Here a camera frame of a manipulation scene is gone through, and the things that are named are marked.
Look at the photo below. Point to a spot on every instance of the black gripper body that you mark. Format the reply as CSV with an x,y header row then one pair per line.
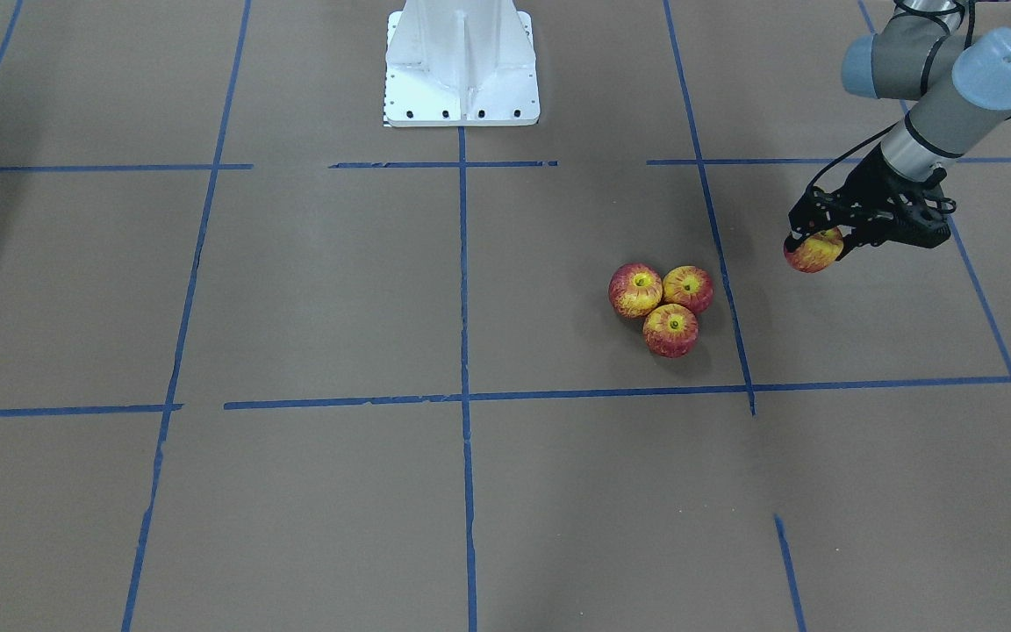
x,y
871,188

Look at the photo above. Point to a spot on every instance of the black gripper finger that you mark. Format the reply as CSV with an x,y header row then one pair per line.
x,y
867,235
797,237

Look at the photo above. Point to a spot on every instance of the lone red yellow apple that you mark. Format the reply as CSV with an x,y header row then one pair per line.
x,y
817,252

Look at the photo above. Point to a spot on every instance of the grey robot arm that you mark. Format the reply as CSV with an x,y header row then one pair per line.
x,y
958,83

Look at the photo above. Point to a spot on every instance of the red yellow apple far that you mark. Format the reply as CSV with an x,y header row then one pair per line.
x,y
671,330

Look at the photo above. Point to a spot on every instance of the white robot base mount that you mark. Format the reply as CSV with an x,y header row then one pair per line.
x,y
460,63

